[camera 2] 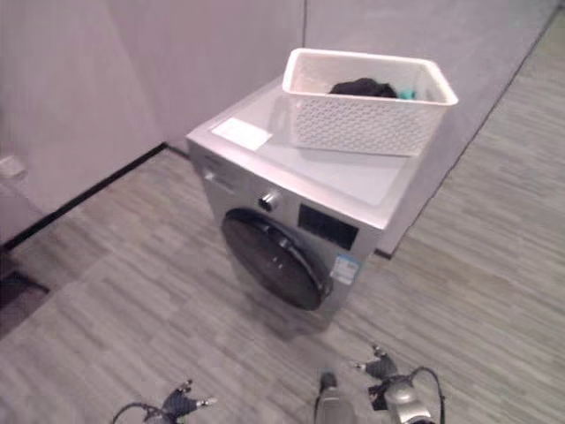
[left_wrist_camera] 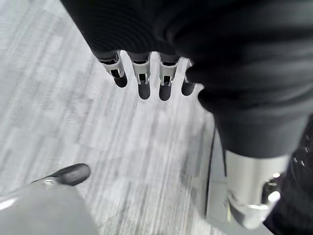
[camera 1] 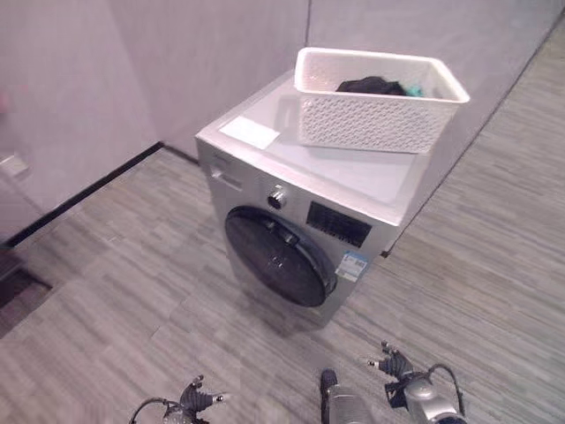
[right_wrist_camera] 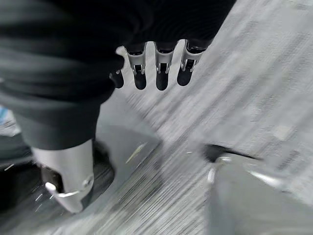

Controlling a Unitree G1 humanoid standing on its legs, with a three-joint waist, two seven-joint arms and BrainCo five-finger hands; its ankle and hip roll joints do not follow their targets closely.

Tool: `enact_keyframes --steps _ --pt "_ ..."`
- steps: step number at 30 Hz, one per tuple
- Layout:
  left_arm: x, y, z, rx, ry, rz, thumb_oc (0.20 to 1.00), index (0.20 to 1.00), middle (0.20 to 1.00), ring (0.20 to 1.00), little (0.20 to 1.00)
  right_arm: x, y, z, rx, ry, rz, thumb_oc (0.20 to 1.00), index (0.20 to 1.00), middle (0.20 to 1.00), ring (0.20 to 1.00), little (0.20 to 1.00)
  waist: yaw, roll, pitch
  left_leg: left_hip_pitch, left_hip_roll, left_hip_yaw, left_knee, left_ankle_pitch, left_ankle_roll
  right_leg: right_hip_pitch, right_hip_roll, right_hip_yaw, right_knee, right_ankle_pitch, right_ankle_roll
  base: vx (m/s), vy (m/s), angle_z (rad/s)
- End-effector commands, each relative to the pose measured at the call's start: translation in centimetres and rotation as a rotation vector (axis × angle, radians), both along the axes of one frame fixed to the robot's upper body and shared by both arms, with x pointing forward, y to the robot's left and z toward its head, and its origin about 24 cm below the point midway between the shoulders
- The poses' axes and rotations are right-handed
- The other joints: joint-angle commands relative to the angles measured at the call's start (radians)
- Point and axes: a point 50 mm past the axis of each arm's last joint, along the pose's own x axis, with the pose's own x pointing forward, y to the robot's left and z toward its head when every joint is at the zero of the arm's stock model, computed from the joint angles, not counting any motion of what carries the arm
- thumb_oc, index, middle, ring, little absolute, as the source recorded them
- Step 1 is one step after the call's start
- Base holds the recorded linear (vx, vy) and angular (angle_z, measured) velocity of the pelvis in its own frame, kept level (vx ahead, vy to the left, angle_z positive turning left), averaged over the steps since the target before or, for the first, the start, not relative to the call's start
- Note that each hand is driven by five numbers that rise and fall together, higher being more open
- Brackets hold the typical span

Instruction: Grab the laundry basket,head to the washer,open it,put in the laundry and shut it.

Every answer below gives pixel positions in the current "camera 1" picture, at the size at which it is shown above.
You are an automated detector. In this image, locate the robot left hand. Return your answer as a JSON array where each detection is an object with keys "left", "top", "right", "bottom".
[{"left": 178, "top": 375, "right": 231, "bottom": 415}]

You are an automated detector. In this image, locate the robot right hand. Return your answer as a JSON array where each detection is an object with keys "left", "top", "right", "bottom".
[{"left": 366, "top": 340, "right": 416, "bottom": 385}]

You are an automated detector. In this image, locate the black washer display panel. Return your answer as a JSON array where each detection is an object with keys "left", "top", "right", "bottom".
[{"left": 306, "top": 201, "right": 373, "bottom": 249}]

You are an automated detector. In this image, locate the round dark washer door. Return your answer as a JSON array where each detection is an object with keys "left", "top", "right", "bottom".
[{"left": 223, "top": 205, "right": 339, "bottom": 308}]

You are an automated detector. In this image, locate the silver washer control knob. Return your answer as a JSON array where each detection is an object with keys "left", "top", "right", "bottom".
[{"left": 266, "top": 186, "right": 287, "bottom": 209}]

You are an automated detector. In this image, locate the washer detergent drawer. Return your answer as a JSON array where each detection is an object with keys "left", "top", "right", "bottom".
[{"left": 206, "top": 151, "right": 244, "bottom": 191}]

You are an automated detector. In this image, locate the white perforated laundry basket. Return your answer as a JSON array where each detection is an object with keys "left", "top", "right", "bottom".
[{"left": 294, "top": 47, "right": 471, "bottom": 155}]

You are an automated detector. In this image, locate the robot silver leg dark foot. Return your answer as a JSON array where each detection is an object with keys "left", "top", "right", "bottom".
[{"left": 319, "top": 368, "right": 380, "bottom": 424}]

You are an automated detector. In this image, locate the blue white energy label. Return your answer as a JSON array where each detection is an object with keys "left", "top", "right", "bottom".
[{"left": 337, "top": 250, "right": 368, "bottom": 281}]

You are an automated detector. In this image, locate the silver front-load washing machine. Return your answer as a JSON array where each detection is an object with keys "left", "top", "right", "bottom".
[{"left": 194, "top": 70, "right": 458, "bottom": 327}]

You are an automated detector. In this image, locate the white paper sheet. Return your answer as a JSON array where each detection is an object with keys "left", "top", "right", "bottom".
[{"left": 219, "top": 116, "right": 281, "bottom": 150}]

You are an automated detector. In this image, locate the black garment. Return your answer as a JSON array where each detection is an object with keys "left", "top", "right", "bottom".
[{"left": 335, "top": 75, "right": 406, "bottom": 97}]

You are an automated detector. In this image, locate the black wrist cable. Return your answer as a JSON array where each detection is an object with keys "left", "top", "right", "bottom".
[
  {"left": 414, "top": 363, "right": 467, "bottom": 419},
  {"left": 131, "top": 397, "right": 182, "bottom": 424}
]

